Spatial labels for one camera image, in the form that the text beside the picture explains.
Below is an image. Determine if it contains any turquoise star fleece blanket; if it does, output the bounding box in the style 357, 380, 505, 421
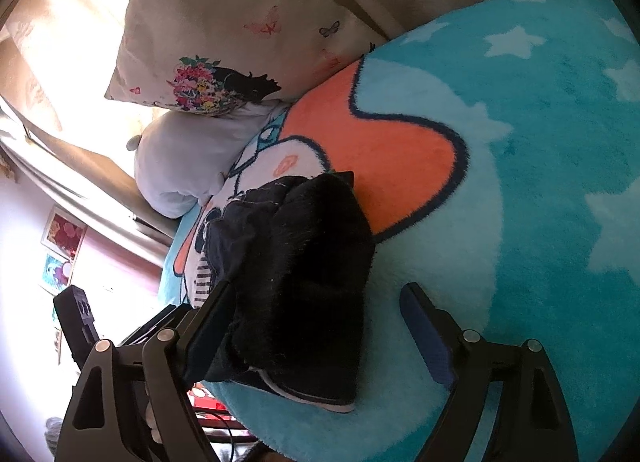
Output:
158, 0, 640, 462

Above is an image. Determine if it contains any pink framed wall picture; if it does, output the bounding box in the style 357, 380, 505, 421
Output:
41, 205, 88, 261

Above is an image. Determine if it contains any light grey plush pillow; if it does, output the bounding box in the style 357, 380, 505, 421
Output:
127, 100, 290, 219

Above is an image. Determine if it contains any cream floral butterfly pillow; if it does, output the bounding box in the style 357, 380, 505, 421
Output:
105, 0, 386, 115

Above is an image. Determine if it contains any blue framed wall picture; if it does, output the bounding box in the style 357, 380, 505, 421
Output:
40, 254, 73, 296

